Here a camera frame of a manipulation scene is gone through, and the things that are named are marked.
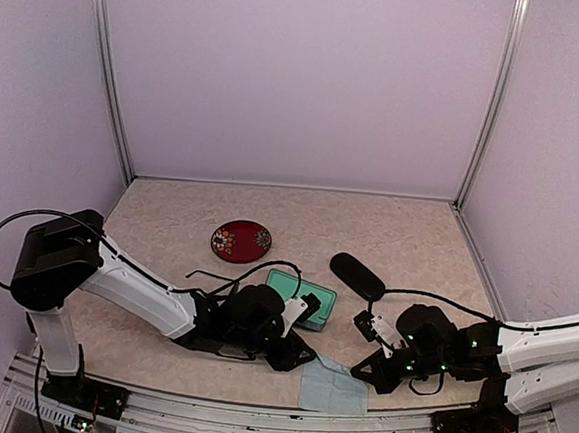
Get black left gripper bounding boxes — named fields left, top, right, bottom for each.
left=226, top=322, right=319, bottom=375

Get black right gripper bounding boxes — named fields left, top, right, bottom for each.
left=350, top=342, right=452, bottom=400

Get blue cloth pouch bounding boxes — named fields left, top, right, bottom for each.
left=298, top=356, right=369, bottom=417

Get blue-grey hard glasses case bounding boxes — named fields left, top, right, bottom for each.
left=265, top=269, right=337, bottom=332

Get black glasses case beige lining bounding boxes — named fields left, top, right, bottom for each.
left=330, top=252, right=385, bottom=302

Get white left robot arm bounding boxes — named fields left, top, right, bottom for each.
left=9, top=209, right=319, bottom=406

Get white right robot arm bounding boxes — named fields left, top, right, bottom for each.
left=350, top=304, right=579, bottom=433

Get red floral plate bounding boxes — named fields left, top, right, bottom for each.
left=209, top=219, right=273, bottom=264

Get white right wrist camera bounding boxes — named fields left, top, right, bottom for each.
left=353, top=310, right=406, bottom=359

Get black frame sunglasses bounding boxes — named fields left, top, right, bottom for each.
left=185, top=269, right=239, bottom=296

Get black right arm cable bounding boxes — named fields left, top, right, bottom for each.
left=368, top=285, right=579, bottom=341

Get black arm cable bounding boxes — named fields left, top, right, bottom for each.
left=368, top=285, right=579, bottom=341
left=0, top=206, right=307, bottom=314

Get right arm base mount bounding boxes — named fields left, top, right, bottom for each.
left=431, top=378, right=519, bottom=433

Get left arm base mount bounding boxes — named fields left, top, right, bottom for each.
left=41, top=344, right=130, bottom=421

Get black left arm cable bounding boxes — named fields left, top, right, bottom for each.
left=0, top=206, right=307, bottom=314

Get right metal corner post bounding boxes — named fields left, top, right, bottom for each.
left=453, top=0, right=530, bottom=213

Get metal corner post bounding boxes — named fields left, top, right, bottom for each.
left=92, top=0, right=136, bottom=187
left=453, top=0, right=530, bottom=213

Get left metal corner post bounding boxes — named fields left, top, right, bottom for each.
left=92, top=0, right=136, bottom=187

